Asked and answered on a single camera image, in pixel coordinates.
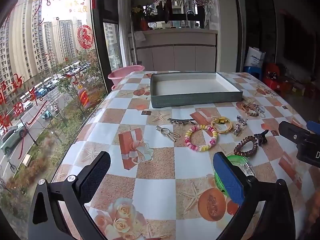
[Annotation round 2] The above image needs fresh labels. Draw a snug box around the white counter cabinet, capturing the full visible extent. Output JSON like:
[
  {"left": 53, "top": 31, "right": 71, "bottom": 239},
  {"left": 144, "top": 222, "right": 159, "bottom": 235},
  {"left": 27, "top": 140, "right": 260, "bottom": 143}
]
[{"left": 129, "top": 28, "right": 218, "bottom": 72}]

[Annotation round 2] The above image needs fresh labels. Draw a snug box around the brown braided bracelet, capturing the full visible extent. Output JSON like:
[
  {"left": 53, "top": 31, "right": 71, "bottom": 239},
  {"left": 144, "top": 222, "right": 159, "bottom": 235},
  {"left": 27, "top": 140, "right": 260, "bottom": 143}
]
[{"left": 241, "top": 102, "right": 259, "bottom": 117}]

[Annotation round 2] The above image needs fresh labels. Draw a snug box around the yellow flower hair tie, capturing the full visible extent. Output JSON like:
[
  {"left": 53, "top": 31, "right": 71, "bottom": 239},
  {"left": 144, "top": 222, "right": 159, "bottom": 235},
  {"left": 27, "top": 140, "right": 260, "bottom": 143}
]
[{"left": 211, "top": 116, "right": 233, "bottom": 134}]

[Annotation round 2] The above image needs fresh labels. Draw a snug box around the brown spiral hair tie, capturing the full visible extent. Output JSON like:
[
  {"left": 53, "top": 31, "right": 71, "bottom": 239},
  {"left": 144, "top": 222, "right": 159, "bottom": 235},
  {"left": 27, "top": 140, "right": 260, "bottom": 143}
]
[{"left": 233, "top": 135, "right": 258, "bottom": 158}]

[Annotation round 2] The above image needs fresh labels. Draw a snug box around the red lantern window sticker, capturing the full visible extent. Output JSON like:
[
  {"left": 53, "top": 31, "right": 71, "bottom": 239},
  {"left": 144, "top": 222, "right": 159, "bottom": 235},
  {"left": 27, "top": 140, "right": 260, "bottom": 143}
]
[{"left": 77, "top": 89, "right": 90, "bottom": 109}]

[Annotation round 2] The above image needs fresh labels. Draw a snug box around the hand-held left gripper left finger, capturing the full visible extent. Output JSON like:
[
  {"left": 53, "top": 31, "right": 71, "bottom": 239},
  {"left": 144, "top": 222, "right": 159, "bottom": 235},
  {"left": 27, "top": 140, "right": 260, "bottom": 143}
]
[{"left": 27, "top": 151, "right": 111, "bottom": 240}]

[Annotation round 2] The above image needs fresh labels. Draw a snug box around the grey mop pole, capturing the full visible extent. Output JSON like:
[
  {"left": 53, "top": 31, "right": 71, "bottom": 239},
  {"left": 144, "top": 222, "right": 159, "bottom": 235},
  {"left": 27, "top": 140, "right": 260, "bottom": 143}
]
[{"left": 128, "top": 12, "right": 143, "bottom": 67}]

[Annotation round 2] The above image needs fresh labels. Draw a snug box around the chrome faucet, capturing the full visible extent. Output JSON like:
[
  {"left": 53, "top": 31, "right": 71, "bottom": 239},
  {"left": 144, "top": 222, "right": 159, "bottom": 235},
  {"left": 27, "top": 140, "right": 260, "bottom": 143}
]
[{"left": 186, "top": 10, "right": 197, "bottom": 28}]

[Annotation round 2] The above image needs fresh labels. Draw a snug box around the dark beaded hair clip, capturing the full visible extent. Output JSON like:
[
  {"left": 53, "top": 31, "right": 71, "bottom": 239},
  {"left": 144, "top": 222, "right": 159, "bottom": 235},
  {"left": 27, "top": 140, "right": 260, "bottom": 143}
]
[{"left": 167, "top": 117, "right": 197, "bottom": 125}]

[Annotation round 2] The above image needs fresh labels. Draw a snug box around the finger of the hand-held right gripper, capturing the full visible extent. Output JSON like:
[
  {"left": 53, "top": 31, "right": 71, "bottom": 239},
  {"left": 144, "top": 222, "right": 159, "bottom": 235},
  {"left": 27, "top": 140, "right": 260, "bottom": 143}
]
[
  {"left": 278, "top": 121, "right": 313, "bottom": 146},
  {"left": 306, "top": 120, "right": 320, "bottom": 132}
]

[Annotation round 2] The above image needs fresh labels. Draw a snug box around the yellow flower potted plant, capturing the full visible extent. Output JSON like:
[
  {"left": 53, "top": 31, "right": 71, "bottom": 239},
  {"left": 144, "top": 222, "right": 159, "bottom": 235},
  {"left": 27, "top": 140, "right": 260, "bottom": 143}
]
[{"left": 131, "top": 4, "right": 158, "bottom": 31}]

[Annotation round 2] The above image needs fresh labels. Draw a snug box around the checkered keychain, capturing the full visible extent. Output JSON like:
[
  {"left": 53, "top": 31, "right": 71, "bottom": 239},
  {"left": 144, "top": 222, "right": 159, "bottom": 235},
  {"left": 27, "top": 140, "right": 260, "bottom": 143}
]
[{"left": 254, "top": 104, "right": 267, "bottom": 118}]

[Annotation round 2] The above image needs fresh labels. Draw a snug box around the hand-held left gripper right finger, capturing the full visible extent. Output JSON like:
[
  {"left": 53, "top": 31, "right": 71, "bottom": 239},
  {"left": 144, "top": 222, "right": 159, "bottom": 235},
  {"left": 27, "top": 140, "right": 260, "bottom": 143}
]
[{"left": 213, "top": 151, "right": 296, "bottom": 240}]

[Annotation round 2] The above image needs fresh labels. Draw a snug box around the black claw hair clip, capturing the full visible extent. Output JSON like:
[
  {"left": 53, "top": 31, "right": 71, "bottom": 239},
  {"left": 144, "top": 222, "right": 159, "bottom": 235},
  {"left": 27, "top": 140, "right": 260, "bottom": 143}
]
[{"left": 254, "top": 129, "right": 269, "bottom": 147}]

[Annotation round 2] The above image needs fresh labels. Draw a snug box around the white printed bag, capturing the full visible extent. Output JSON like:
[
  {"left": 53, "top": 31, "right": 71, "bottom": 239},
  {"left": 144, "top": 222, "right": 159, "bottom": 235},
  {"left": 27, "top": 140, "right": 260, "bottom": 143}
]
[{"left": 244, "top": 47, "right": 266, "bottom": 68}]

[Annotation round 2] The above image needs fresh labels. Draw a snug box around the blue plastic stool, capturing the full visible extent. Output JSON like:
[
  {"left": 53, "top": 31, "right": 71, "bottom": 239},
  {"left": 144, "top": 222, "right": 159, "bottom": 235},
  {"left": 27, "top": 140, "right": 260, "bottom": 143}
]
[{"left": 243, "top": 66, "right": 262, "bottom": 81}]

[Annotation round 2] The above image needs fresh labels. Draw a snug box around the silver duckbill hair clip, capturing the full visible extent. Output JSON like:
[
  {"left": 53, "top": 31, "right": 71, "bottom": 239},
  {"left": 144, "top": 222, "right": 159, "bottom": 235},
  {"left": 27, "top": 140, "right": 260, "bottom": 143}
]
[{"left": 156, "top": 126, "right": 181, "bottom": 143}]

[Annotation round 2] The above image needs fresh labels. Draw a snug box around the red plastic stool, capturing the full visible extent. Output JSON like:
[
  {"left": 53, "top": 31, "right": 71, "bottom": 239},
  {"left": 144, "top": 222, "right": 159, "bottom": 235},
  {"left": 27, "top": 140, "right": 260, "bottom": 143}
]
[{"left": 262, "top": 63, "right": 288, "bottom": 91}]

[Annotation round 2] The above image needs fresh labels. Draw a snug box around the dark wall screen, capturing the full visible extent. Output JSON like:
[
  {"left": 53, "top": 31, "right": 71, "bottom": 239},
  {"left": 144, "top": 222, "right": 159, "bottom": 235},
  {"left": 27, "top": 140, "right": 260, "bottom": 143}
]
[{"left": 282, "top": 12, "right": 316, "bottom": 68}]

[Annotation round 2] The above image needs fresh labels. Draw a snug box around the shallow grey cardboard box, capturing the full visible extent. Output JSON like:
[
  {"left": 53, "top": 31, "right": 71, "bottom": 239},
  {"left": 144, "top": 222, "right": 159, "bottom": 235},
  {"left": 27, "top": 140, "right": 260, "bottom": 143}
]
[{"left": 150, "top": 72, "right": 243, "bottom": 108}]

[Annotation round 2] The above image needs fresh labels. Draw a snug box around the pink plastic basin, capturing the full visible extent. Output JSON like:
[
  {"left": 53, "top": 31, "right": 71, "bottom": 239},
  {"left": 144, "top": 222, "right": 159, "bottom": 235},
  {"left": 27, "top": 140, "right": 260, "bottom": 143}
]
[{"left": 108, "top": 65, "right": 145, "bottom": 88}]

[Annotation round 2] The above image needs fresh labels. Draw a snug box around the pastel bead bracelet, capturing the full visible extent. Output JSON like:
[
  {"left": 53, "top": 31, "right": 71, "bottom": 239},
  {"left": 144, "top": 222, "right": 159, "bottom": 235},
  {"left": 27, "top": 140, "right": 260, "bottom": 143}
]
[{"left": 184, "top": 124, "right": 218, "bottom": 152}]

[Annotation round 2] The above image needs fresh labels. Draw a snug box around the red horse window sticker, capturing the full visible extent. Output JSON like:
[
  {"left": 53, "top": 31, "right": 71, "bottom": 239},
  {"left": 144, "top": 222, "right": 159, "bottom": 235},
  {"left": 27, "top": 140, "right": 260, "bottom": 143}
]
[{"left": 77, "top": 25, "right": 94, "bottom": 49}]

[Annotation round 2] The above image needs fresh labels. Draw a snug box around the green tape roll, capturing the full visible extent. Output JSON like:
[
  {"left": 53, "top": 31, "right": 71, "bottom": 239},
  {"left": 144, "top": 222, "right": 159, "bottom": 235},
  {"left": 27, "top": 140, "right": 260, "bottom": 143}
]
[{"left": 214, "top": 155, "right": 256, "bottom": 197}]

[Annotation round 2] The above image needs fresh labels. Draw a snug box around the silver rhinestone hair clip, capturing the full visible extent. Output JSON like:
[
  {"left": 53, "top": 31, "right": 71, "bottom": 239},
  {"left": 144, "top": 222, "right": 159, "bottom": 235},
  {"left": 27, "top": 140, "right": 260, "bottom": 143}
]
[{"left": 230, "top": 124, "right": 242, "bottom": 137}]

